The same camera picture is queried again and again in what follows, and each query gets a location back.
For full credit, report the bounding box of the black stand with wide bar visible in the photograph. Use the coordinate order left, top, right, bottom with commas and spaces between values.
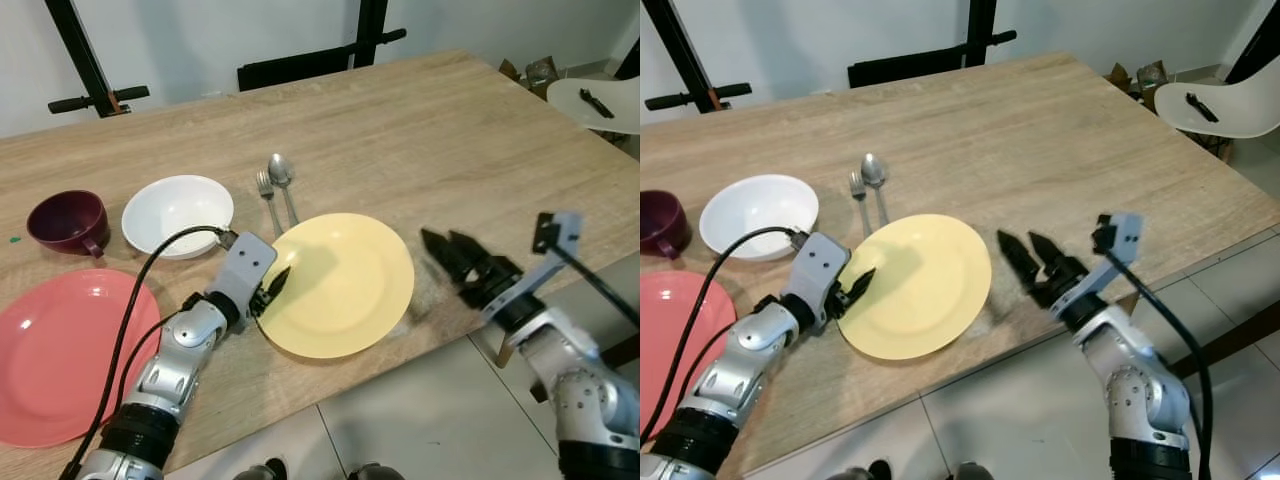
848, 0, 1019, 90
237, 0, 409, 93

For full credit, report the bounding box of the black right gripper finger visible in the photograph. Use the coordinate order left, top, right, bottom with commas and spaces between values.
997, 230, 1046, 293
420, 229, 471, 289
1029, 233, 1069, 273
449, 232, 493, 273

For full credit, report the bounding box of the maroon cup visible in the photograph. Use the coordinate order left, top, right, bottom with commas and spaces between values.
640, 190, 693, 261
27, 190, 111, 259

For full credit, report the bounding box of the silver spoon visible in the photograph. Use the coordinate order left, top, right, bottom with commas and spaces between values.
861, 153, 892, 227
268, 153, 301, 229

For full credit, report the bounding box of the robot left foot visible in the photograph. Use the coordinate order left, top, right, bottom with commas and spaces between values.
233, 457, 288, 480
828, 459, 895, 480

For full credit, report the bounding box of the black stand with orange clamp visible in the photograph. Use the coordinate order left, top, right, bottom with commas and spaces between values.
640, 0, 755, 114
44, 0, 152, 119

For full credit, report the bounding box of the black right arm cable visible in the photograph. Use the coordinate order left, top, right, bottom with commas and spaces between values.
1103, 250, 1217, 480
548, 244, 641, 329

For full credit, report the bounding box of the silver fork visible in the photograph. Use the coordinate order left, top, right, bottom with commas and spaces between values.
849, 171, 872, 227
256, 170, 283, 239

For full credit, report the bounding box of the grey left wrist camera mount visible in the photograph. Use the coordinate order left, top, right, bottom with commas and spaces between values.
790, 232, 852, 331
205, 232, 279, 313

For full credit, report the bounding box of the pink plate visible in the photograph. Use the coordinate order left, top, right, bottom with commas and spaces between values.
0, 268, 163, 449
640, 270, 707, 443

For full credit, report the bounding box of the white plastic chair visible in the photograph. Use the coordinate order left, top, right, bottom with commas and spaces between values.
1154, 75, 1280, 140
546, 75, 641, 137

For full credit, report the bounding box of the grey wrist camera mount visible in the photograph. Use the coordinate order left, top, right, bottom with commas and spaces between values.
483, 211, 584, 321
790, 232, 852, 331
1065, 212, 1145, 313
205, 232, 279, 313

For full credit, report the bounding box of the white bowl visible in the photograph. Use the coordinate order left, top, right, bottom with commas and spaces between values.
122, 175, 236, 261
699, 175, 820, 263

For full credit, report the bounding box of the yellow plate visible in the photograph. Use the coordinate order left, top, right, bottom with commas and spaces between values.
837, 214, 994, 362
257, 213, 416, 360

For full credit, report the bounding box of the open cardboard box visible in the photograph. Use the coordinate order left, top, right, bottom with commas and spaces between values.
1104, 60, 1173, 102
499, 55, 571, 101

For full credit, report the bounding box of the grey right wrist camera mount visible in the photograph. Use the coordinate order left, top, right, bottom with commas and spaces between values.
483, 211, 584, 321
1065, 212, 1145, 313

